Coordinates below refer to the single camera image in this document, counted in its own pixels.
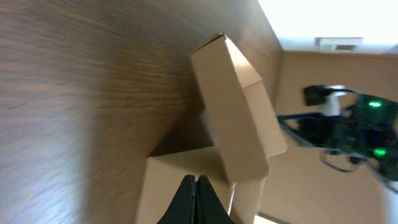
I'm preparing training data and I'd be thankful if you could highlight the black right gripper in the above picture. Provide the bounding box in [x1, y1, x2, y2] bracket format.
[277, 112, 368, 156]

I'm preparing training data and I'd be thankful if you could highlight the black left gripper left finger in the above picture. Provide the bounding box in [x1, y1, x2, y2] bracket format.
[157, 175, 196, 224]

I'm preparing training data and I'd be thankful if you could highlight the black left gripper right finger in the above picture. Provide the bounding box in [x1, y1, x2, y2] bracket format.
[196, 175, 234, 224]

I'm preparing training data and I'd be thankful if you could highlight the brown cardboard box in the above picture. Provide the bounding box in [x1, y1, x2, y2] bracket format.
[136, 33, 287, 223]

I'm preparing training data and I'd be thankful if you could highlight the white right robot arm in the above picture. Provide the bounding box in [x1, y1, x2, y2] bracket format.
[277, 85, 397, 193]

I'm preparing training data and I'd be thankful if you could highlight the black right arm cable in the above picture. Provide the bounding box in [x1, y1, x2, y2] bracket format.
[320, 149, 398, 190]

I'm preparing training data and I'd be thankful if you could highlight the white wall fixture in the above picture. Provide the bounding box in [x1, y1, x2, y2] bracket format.
[315, 37, 364, 51]

